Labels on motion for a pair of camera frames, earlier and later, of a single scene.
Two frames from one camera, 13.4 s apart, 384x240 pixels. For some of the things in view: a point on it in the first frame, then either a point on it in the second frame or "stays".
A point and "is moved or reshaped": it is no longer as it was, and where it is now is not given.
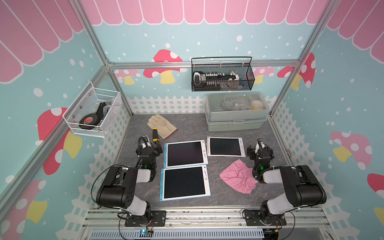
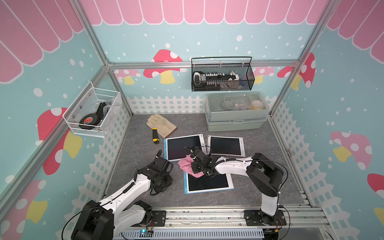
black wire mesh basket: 219,74 stays
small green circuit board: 146,233 stays
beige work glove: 165,129 stays
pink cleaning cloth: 239,177 → 185,164
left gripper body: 157,150 → 165,182
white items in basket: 200,79 stays
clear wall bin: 88,111 stays
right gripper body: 253,156 → 197,169
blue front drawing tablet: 184,182 is moved or reshaped
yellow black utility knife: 155,135 stays
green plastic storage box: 235,111 stays
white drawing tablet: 225,146 stays
